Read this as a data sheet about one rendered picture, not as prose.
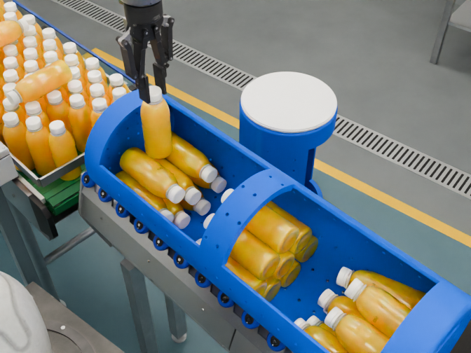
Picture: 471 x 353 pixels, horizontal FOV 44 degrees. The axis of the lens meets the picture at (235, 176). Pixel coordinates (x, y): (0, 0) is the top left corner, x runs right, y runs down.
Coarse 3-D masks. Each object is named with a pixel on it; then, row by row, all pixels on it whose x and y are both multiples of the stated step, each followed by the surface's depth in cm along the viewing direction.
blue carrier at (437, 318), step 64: (128, 128) 144; (192, 128) 150; (128, 192) 130; (256, 192) 116; (192, 256) 121; (320, 256) 132; (384, 256) 121; (256, 320) 117; (320, 320) 127; (448, 320) 95
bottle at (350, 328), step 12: (336, 324) 109; (348, 324) 106; (360, 324) 106; (336, 336) 108; (348, 336) 106; (360, 336) 105; (372, 336) 104; (384, 336) 105; (348, 348) 106; (360, 348) 104; (372, 348) 103
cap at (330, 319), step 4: (336, 308) 110; (332, 312) 109; (336, 312) 109; (340, 312) 109; (328, 316) 109; (332, 316) 109; (336, 316) 109; (328, 320) 109; (332, 320) 109; (328, 324) 110; (332, 324) 109
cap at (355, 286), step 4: (356, 280) 110; (352, 284) 109; (356, 284) 109; (360, 284) 110; (348, 288) 110; (352, 288) 109; (356, 288) 109; (348, 292) 110; (352, 292) 109; (356, 292) 109; (348, 296) 110; (352, 296) 110
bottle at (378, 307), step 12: (360, 288) 109; (372, 288) 109; (360, 300) 108; (372, 300) 107; (384, 300) 106; (396, 300) 107; (360, 312) 109; (372, 312) 106; (384, 312) 106; (396, 312) 105; (408, 312) 106; (372, 324) 108; (384, 324) 106; (396, 324) 105
